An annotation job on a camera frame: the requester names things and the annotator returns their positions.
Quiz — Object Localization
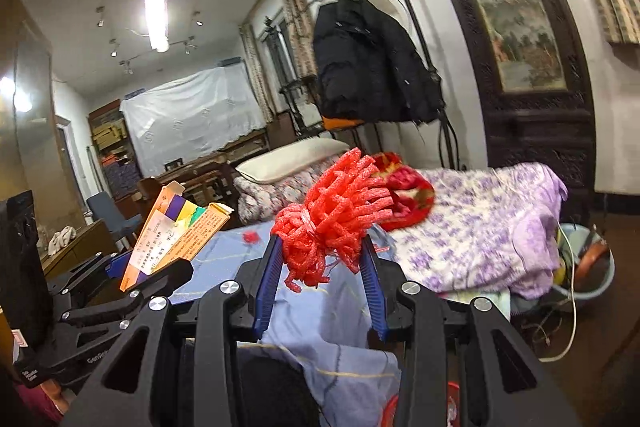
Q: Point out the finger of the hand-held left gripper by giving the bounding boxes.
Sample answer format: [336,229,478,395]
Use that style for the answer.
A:
[60,259,194,333]
[45,252,132,308]

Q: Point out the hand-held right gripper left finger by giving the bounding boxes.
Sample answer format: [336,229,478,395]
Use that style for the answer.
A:
[60,234,286,427]

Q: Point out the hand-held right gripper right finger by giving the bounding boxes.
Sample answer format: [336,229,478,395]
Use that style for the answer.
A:
[359,237,583,427]

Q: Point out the orange cardboard box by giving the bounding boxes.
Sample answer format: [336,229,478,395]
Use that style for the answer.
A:
[120,181,236,293]

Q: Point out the red foam net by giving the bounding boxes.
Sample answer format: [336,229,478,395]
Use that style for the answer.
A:
[271,147,396,293]

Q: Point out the red plastic bucket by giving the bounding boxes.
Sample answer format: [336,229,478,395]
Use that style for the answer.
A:
[380,379,463,427]

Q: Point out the person's left forearm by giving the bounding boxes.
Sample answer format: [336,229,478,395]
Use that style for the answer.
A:
[10,382,68,425]

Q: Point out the low wooden cabinet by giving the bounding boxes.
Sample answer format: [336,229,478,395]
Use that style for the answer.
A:
[42,219,121,280]

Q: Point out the blue chair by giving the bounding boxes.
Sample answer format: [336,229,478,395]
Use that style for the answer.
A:
[86,192,141,240]

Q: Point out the crumpled white cloth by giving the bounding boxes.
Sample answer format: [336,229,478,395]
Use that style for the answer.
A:
[47,227,78,258]

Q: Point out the blue checked blanket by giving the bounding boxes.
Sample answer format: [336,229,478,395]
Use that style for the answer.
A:
[175,222,403,427]

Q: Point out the wooden armchair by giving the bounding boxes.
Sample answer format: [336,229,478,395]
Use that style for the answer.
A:
[137,157,236,218]

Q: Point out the folded floral quilt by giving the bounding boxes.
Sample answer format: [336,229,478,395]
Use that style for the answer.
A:
[234,159,326,225]

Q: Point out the person's black pants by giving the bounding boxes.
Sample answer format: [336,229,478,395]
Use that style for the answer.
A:
[237,347,321,427]

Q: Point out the red printed blanket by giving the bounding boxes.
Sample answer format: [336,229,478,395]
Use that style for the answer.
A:
[370,152,436,232]

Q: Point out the white framed door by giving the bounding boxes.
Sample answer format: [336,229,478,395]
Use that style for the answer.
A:
[55,114,83,218]

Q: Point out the pale green sheet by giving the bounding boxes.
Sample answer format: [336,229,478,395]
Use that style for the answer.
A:
[435,289,511,323]

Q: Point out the purple floral sheet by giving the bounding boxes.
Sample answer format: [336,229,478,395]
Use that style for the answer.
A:
[370,162,568,300]

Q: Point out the white pillow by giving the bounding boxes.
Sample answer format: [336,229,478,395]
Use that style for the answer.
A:
[235,138,351,185]

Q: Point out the wooden shelf with boxes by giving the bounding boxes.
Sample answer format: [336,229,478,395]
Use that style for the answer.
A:
[89,99,143,202]

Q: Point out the wooden table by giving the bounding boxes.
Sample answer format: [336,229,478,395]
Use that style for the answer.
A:
[162,129,271,172]

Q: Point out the tall glass-front cabinet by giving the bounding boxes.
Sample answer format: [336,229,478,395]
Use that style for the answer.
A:
[0,0,86,228]

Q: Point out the white lace cloth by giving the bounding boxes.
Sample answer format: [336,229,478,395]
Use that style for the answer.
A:
[120,64,266,178]

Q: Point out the flat orange box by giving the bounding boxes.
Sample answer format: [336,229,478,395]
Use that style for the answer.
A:
[322,116,366,130]

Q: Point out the black round stool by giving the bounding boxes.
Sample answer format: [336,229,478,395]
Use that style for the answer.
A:
[279,76,321,138]

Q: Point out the ceiling track lights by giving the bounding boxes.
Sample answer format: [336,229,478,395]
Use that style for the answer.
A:
[80,0,233,75]

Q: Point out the pale blue basin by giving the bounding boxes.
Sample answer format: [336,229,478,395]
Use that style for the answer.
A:
[552,222,616,303]

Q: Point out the carved wooden painted screen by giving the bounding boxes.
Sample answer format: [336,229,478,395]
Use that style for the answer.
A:
[402,0,598,228]

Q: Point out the black puffer jacket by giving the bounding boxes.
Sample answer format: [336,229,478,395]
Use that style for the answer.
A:
[312,0,443,124]

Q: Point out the window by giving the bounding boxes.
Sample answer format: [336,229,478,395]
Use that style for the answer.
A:
[262,14,301,108]

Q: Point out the ceiling tube lamp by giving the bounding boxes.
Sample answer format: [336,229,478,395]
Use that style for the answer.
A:
[144,0,170,54]

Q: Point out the white standing fan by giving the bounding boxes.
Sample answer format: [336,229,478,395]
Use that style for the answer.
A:
[360,0,408,32]

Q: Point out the white cable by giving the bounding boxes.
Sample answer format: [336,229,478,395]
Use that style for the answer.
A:
[537,207,578,363]

